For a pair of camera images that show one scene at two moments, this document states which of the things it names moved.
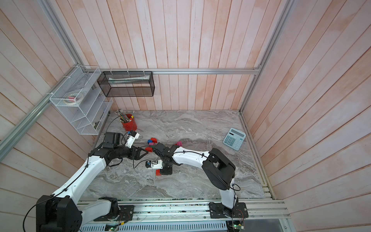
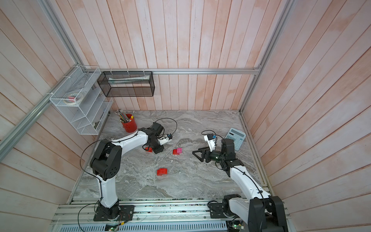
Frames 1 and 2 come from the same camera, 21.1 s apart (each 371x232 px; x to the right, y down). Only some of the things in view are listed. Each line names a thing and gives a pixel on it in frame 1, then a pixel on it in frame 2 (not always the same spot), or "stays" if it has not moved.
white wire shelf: (81, 98) stays
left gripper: (137, 157) to (159, 150)
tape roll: (74, 98) stays
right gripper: (166, 172) to (206, 152)
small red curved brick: (149, 149) stays
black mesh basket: (127, 83) stays
